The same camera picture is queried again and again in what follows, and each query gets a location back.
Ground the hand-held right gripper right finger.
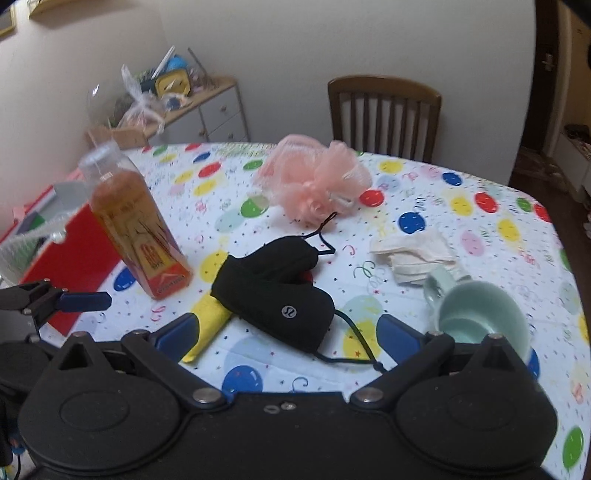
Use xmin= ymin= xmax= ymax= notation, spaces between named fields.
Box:
xmin=348 ymin=314 xmax=519 ymax=412

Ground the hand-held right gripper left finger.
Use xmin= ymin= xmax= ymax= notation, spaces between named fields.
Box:
xmin=58 ymin=312 xmax=229 ymax=414

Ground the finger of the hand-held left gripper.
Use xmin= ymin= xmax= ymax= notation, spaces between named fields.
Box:
xmin=0 ymin=279 xmax=113 ymax=329

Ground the yellow cloth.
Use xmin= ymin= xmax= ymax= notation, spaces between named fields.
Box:
xmin=179 ymin=294 xmax=234 ymax=366

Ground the red cardboard box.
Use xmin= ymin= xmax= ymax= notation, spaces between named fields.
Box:
xmin=0 ymin=179 xmax=126 ymax=336

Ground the black face mask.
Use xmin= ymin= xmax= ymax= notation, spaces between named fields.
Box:
xmin=211 ymin=211 xmax=387 ymax=376

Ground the pale green cup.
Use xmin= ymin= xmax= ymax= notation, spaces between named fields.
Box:
xmin=423 ymin=267 xmax=533 ymax=366

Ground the white crumpled cloth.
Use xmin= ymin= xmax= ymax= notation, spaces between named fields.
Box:
xmin=368 ymin=229 xmax=459 ymax=285

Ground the orange drink bottle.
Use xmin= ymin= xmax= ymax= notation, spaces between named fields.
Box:
xmin=78 ymin=140 xmax=194 ymax=302

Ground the balloon print tablecloth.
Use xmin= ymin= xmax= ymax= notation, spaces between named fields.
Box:
xmin=69 ymin=140 xmax=591 ymax=480

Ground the pink bath pouf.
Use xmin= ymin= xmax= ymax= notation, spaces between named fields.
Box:
xmin=255 ymin=133 xmax=373 ymax=221

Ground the clear glass dome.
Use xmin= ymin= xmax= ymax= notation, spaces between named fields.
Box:
xmin=86 ymin=80 xmax=131 ymax=131

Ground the knotted clear plastic bag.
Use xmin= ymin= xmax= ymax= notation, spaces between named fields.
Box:
xmin=120 ymin=64 xmax=168 ymax=136

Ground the brown wooden chair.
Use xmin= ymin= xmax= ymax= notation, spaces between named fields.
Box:
xmin=327 ymin=76 xmax=443 ymax=164

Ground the wooden side cabinet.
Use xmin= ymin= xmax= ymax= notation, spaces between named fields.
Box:
xmin=87 ymin=76 xmax=251 ymax=149

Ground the blue yellow toy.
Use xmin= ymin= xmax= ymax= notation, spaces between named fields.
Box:
xmin=137 ymin=54 xmax=193 ymax=99

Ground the dark door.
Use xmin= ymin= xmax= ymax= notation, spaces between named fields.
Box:
xmin=509 ymin=0 xmax=560 ymax=186

